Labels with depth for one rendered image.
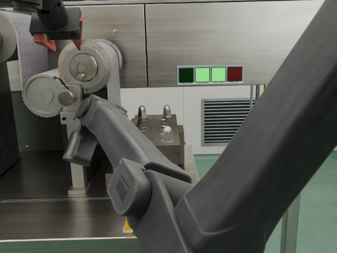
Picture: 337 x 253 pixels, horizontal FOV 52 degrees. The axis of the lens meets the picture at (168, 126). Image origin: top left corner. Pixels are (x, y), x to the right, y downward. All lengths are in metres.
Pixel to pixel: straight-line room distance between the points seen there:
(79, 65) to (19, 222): 0.43
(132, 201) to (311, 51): 0.19
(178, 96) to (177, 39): 2.41
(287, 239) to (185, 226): 1.57
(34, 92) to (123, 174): 0.74
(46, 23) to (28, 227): 0.47
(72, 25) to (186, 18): 0.61
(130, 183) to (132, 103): 3.40
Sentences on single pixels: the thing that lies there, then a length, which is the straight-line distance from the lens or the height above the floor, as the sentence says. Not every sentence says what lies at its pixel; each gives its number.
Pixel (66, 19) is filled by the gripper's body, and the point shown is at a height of 1.37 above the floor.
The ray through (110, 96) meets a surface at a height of 1.16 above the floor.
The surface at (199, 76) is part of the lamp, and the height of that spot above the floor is 1.18.
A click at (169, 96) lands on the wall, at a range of 3.69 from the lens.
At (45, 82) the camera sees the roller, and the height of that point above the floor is 1.21.
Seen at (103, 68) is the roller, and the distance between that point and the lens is 0.99.
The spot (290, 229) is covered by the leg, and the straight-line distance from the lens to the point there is 1.81.
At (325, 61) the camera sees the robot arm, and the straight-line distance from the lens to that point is 0.24.
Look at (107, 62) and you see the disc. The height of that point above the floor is 1.26.
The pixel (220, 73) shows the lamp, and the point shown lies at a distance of 1.32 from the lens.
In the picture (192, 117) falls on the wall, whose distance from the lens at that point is 3.74.
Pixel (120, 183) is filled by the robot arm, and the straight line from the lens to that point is 0.35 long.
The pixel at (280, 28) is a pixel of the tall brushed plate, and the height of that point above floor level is 1.34.
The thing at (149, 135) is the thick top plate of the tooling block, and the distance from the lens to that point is 1.09.
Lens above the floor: 1.33
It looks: 15 degrees down
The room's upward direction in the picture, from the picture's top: 1 degrees counter-clockwise
